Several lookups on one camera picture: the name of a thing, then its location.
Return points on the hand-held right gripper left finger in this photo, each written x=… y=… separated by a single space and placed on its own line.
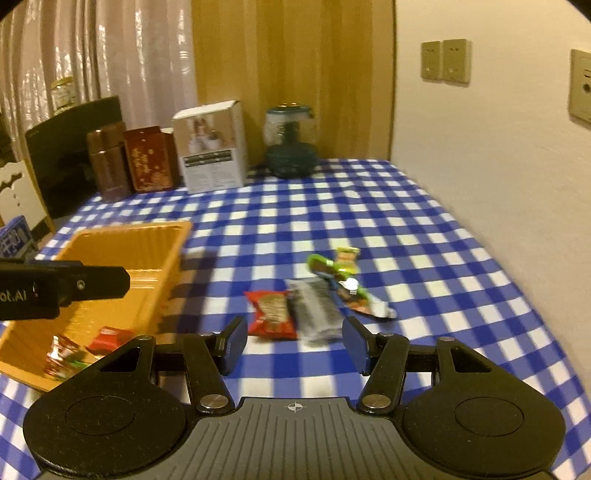
x=235 y=344

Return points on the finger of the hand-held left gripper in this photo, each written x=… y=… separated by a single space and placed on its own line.
x=92 y=284
x=41 y=266

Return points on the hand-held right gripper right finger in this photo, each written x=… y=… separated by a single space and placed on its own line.
x=355 y=346

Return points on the red snack packet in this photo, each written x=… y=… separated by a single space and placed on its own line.
x=272 y=316

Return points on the long foil snack packet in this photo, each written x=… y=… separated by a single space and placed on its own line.
x=362 y=300

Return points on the orange plastic tray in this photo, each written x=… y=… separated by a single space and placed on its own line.
x=129 y=249

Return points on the grey snack packet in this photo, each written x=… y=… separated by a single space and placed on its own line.
x=316 y=309

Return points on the red patterned candy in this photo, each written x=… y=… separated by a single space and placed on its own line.
x=62 y=357

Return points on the yellow-green snack packet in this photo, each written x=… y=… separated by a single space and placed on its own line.
x=347 y=261

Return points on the green snack packet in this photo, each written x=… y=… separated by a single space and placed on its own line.
x=322 y=266

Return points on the dark blue milk carton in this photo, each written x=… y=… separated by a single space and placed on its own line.
x=16 y=237

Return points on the white carved chair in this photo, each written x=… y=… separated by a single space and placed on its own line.
x=18 y=194

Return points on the black flat screen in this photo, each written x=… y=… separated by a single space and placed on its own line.
x=60 y=157

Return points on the brown metal canister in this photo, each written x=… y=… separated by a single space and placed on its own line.
x=108 y=166

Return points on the blue checked tablecloth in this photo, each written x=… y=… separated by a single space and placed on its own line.
x=415 y=230

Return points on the red gift box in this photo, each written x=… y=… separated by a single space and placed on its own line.
x=150 y=161

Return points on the yellow lidded jar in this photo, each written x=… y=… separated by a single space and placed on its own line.
x=63 y=94

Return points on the white printed carton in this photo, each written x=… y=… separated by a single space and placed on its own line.
x=212 y=147

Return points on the glass jar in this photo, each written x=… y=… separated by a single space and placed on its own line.
x=291 y=147

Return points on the sheer curtain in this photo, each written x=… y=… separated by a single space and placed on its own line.
x=115 y=50

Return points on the wooden panel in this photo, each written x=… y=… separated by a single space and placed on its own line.
x=295 y=55

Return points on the beige wall socket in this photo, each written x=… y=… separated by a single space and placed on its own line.
x=581 y=85

